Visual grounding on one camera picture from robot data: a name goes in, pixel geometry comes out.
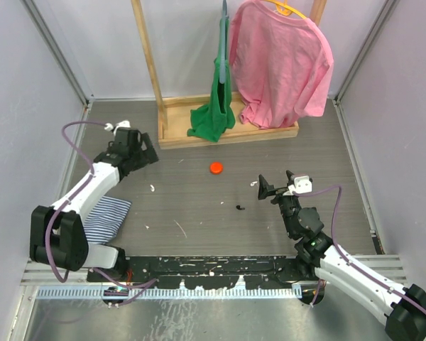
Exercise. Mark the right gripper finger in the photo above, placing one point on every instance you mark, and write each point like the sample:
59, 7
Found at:
291, 177
264, 188

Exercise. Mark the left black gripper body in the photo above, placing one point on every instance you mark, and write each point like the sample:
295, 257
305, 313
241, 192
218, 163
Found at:
142, 158

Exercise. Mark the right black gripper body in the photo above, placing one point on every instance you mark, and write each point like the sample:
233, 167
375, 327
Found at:
287, 202

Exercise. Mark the orange earbud case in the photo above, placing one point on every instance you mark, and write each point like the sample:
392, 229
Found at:
216, 168

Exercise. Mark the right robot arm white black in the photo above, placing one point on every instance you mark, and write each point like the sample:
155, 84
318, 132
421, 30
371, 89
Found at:
400, 309

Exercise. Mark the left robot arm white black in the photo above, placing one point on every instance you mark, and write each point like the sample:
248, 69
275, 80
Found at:
58, 238

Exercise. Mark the wooden clothes rack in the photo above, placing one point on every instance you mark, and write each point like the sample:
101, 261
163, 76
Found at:
174, 112

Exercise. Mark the blue white striped cloth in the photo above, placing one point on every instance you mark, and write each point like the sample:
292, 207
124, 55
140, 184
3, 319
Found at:
106, 218

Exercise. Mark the green tank top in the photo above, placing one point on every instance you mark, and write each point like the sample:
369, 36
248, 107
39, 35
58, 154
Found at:
212, 119

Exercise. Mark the pink t-shirt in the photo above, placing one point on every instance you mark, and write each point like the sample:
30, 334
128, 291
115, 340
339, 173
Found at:
282, 66

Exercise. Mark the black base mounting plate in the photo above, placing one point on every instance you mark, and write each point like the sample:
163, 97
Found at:
212, 272

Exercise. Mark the grey-blue clothes hanger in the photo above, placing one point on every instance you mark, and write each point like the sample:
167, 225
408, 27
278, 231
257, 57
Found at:
223, 35

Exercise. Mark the yellow clothes hanger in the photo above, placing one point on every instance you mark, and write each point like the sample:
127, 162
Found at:
284, 9

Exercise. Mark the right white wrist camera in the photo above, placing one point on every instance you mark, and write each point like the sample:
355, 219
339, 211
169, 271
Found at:
303, 184

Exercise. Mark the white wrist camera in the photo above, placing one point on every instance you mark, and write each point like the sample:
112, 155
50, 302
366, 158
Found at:
303, 184
114, 127

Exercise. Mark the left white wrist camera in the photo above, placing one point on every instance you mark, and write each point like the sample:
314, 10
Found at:
114, 127

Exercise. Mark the grey slotted cable duct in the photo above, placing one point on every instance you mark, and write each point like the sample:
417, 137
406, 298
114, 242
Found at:
104, 291

